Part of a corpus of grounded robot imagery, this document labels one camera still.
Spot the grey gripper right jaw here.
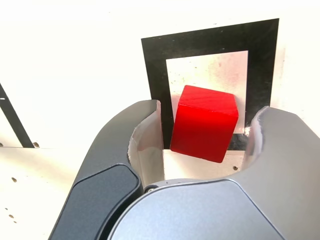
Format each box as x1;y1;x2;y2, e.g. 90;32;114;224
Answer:
107;105;320;240

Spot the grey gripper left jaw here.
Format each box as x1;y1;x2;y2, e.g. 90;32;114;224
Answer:
48;99;165;240

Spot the black tape strip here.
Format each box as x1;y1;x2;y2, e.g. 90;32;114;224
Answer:
0;81;35;149

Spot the red cube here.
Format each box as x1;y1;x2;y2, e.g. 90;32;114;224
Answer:
169;84;240;164

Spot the black tape square outline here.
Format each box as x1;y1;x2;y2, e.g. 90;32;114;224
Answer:
140;17;280;151

